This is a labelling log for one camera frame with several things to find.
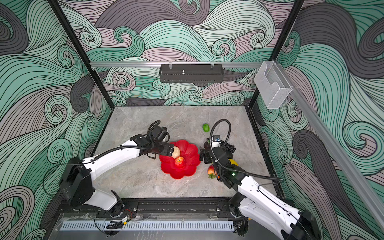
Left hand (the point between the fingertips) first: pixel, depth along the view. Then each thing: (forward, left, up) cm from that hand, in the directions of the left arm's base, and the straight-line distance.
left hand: (167, 148), depth 84 cm
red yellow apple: (-11, -25, -6) cm, 28 cm away
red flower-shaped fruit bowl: (+2, -13, -10) cm, 16 cm away
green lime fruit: (+21, -24, -8) cm, 33 cm away
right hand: (-2, -23, +5) cm, 23 cm away
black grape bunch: (+6, -39, -8) cm, 40 cm away
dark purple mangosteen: (+5, -24, -6) cm, 25 cm away
